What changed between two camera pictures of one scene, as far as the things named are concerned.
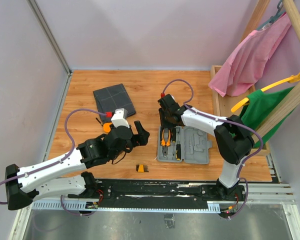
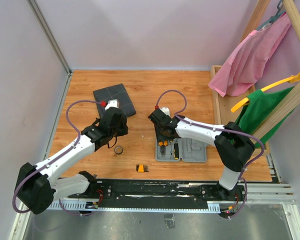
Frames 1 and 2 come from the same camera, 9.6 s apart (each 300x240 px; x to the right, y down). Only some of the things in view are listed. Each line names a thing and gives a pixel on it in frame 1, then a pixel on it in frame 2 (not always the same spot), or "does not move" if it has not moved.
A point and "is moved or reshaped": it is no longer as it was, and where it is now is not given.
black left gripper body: [129, 145] -> [120, 130]
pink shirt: [242, 69] does not move
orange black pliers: [164, 144] is moved or reshaped
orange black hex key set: [142, 168] does not move
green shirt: [261, 105] does not move
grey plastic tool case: [194, 143] does not move
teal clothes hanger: [271, 19] does not move
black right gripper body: [165, 121] -> [161, 136]
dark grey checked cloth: [109, 99] does not move
